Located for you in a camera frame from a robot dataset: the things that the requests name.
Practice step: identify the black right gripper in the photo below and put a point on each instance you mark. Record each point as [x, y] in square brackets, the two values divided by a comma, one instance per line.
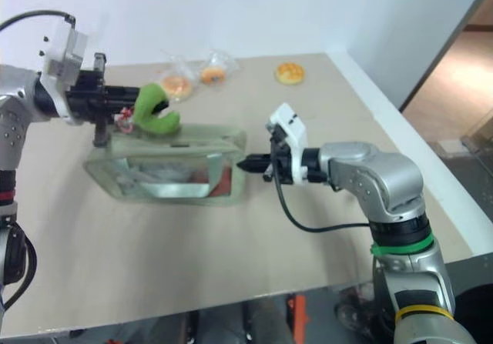
[283, 163]

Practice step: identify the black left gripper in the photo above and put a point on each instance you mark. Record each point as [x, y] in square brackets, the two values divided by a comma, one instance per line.
[86, 97]

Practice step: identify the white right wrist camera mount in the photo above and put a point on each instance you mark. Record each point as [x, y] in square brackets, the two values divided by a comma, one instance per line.
[292, 128]

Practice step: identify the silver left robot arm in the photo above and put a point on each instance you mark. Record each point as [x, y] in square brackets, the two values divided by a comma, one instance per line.
[15, 101]

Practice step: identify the red item inside pouch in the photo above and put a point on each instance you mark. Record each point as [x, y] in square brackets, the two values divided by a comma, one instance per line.
[223, 182]

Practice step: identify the red white small charm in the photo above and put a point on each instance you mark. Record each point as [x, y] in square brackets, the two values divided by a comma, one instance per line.
[125, 121]

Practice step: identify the dark rounded bin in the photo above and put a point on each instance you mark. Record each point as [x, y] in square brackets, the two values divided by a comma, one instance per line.
[475, 313]

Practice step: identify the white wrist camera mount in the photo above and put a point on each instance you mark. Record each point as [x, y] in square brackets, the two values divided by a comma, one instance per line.
[292, 128]
[63, 57]

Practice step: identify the orange black tool under table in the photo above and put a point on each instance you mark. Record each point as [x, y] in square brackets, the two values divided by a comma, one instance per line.
[297, 317]

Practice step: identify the green clear-window zip pouch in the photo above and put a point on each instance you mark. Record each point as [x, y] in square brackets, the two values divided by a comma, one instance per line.
[161, 155]

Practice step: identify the flat bread in plastic bag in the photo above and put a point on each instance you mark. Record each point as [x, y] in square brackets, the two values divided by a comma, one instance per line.
[176, 85]

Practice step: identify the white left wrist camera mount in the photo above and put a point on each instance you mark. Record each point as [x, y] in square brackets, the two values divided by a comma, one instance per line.
[63, 57]

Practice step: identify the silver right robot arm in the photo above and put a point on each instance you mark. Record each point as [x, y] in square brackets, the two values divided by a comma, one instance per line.
[389, 182]

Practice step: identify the round yellow pineapple bun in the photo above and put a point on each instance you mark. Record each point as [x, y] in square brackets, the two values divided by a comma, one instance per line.
[290, 73]

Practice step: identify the donut in plastic bag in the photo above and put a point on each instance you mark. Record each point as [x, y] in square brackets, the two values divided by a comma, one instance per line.
[212, 74]

